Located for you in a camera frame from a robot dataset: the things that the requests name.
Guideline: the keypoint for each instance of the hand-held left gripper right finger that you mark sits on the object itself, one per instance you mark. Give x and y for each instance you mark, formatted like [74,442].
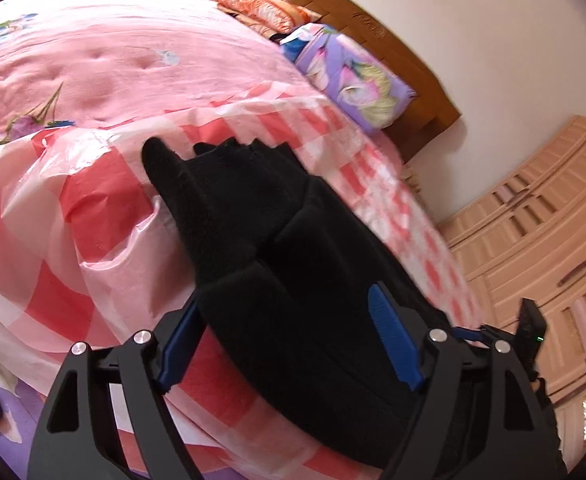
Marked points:
[394,342]

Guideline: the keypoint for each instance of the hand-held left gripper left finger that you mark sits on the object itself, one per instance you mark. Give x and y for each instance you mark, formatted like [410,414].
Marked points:
[172,357]

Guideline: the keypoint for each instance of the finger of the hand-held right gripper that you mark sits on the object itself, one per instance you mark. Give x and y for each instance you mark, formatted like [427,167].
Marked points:
[473,335]

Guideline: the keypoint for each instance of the black pants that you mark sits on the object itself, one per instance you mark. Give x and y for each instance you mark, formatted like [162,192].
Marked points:
[293,270]

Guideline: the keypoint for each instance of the light wooden wardrobe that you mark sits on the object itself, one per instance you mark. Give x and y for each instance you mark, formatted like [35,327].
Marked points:
[543,230]

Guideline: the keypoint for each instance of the red checkered plastic sheet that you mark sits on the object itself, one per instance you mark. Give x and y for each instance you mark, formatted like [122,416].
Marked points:
[98,240]

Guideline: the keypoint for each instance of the purple floral bedsheet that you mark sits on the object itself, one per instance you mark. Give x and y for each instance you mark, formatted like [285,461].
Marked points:
[8,440]

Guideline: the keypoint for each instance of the purple floral folded quilt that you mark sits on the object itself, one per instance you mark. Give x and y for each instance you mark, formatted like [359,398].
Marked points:
[353,72]

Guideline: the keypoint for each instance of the wooden bed headboard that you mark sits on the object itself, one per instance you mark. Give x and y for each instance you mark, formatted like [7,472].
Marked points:
[398,45]

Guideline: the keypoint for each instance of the pink bed quilt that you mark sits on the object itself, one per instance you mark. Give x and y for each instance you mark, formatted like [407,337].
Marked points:
[123,55]

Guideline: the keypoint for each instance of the orange patterned pillow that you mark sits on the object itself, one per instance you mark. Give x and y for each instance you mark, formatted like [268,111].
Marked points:
[265,10]

